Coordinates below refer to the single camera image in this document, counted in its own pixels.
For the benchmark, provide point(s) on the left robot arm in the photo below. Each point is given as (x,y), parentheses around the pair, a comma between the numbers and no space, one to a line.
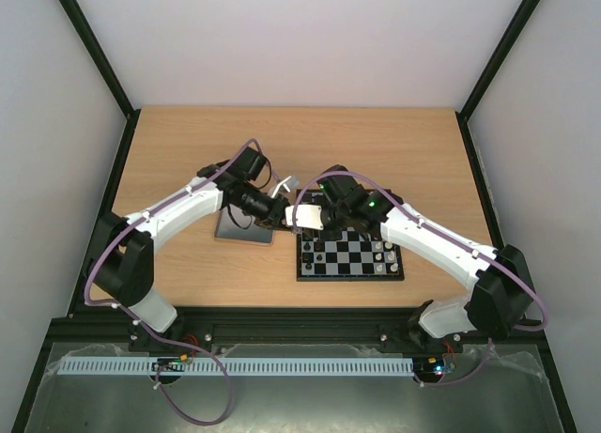
(121,272)

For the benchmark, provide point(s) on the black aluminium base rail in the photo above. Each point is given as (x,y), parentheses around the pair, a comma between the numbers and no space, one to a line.
(386,329)

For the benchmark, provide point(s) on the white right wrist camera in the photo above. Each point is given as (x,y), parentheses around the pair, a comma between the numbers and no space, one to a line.
(307,216)

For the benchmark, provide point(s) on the metal tray wooden rim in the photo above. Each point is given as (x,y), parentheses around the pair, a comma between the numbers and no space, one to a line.
(234,224)

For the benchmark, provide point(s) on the black white chessboard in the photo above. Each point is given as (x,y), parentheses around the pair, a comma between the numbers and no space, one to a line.
(347,256)

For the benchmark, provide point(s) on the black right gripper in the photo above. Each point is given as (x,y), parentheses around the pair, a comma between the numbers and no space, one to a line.
(330,215)

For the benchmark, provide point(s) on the white slotted cable duct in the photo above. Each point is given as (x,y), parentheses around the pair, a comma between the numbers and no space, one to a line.
(238,367)

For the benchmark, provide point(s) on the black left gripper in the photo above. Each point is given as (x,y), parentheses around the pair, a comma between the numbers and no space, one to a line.
(276,215)

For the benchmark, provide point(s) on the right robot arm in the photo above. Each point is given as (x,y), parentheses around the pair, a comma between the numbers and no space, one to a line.
(498,283)

